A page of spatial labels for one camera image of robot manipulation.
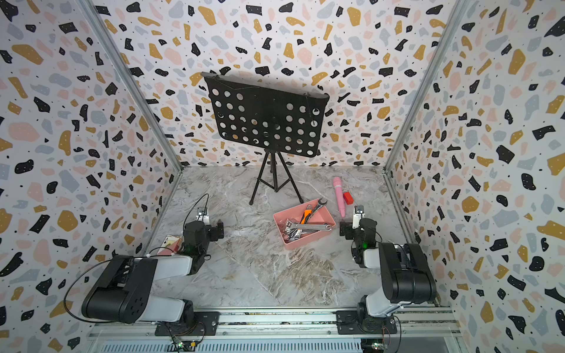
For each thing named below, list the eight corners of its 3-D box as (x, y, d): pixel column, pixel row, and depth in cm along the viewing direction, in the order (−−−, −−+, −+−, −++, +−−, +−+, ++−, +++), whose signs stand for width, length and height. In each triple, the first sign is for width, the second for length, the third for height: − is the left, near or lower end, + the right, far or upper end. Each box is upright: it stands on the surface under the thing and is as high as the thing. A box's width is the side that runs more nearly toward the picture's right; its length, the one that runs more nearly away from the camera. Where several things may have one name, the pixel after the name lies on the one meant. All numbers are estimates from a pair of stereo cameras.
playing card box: (160, 254, 92) (157, 251, 90) (167, 238, 97) (165, 234, 95) (178, 254, 92) (176, 252, 90) (185, 238, 97) (182, 235, 95)
